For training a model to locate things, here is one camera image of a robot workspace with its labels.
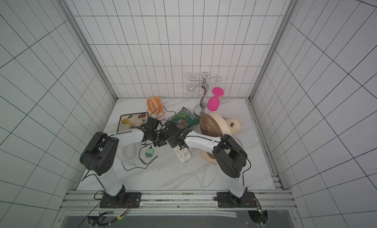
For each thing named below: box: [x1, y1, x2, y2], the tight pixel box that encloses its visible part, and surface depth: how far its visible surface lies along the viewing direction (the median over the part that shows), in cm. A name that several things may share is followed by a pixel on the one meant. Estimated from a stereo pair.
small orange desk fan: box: [146, 96, 166, 119], surface depth 106 cm
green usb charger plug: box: [145, 147, 155, 159], surface depth 90 cm
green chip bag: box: [168, 106, 200, 130], surface depth 101 cm
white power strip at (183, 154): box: [172, 146, 192, 163], surface depth 88 cm
